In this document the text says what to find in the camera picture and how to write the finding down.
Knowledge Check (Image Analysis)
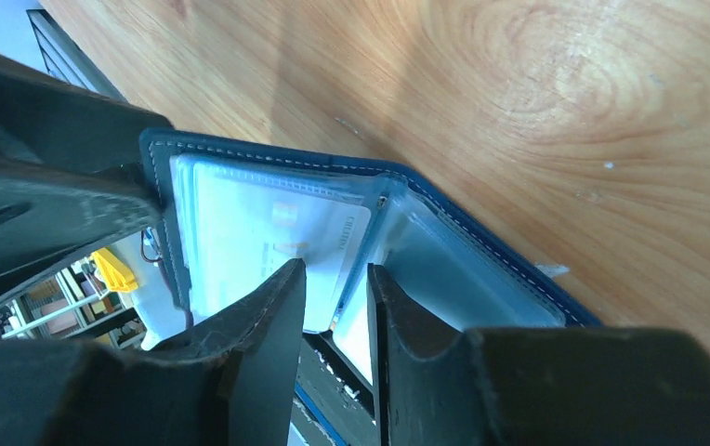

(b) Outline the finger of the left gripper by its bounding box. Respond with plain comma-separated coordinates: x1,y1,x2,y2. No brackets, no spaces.
0,55,168,307

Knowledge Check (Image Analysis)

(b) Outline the white silver card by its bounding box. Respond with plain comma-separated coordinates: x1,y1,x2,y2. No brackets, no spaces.
189,162,371,332

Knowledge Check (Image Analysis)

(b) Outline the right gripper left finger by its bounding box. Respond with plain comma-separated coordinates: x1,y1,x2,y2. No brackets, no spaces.
0,259,306,445

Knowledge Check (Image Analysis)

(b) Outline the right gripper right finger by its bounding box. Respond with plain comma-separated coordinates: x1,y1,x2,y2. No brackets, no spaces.
367,265,710,445

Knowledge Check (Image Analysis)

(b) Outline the blue leather card holder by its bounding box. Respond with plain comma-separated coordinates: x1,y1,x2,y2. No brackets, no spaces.
139,128,598,377

